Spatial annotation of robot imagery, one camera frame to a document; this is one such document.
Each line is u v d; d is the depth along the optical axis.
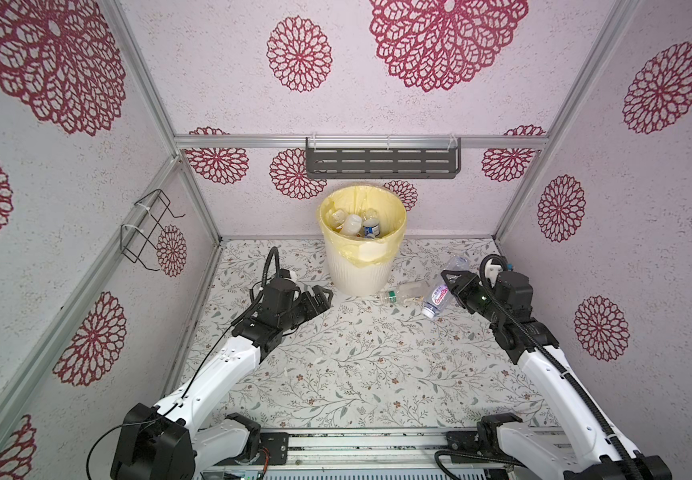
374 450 0.75
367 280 0.97
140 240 0.76
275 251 0.68
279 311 0.60
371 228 1.00
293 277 0.75
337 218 0.96
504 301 0.58
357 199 0.99
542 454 0.52
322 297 0.73
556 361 0.49
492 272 0.60
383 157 0.93
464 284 0.66
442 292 0.73
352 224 0.90
